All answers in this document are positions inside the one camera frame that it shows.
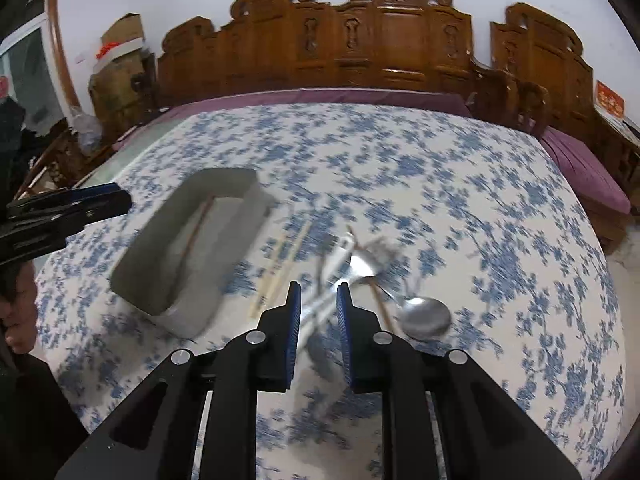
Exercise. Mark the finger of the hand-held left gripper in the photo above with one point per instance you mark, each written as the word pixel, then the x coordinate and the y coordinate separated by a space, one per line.
pixel 100 202
pixel 30 245

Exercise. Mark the blue floral tablecloth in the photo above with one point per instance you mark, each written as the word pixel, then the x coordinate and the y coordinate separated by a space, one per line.
pixel 425 170

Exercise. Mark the red round ornament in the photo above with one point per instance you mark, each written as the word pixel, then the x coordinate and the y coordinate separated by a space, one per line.
pixel 4 87

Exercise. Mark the clear plastic bag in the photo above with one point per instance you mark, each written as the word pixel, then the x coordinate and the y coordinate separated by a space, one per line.
pixel 87 127

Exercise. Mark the wooden armchair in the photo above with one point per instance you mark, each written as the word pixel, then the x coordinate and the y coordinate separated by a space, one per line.
pixel 505 95

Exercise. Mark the glass door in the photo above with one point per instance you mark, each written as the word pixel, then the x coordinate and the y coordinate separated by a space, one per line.
pixel 30 75

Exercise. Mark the wooden side chair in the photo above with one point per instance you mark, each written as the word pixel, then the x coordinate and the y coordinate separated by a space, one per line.
pixel 55 160

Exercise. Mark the purple cloth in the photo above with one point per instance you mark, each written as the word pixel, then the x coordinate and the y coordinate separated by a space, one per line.
pixel 350 95

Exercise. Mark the red wall sign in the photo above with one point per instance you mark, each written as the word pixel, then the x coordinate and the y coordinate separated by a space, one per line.
pixel 610 97

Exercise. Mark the black garment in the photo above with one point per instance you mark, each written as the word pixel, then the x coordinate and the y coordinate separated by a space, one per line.
pixel 10 150

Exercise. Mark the grey metal tray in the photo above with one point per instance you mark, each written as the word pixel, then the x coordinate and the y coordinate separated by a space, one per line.
pixel 150 280

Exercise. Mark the person's left hand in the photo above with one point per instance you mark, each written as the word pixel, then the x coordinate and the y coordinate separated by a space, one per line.
pixel 17 310

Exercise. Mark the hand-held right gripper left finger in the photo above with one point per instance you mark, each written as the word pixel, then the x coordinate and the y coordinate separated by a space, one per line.
pixel 294 330

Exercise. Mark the metal spoon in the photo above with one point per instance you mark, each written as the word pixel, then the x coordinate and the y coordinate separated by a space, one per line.
pixel 425 317

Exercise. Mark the carved wooden chair backrest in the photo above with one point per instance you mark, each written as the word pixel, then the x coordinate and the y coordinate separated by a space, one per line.
pixel 545 55

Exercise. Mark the stack of cardboard boxes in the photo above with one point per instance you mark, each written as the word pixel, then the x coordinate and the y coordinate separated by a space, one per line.
pixel 120 65

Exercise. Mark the carved wooden bench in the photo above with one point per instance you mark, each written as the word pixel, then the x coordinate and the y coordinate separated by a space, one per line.
pixel 400 35

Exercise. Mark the purple seat cushion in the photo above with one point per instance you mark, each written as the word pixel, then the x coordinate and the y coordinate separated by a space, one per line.
pixel 585 175

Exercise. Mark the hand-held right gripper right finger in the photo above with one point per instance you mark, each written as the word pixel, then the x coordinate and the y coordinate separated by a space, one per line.
pixel 344 330

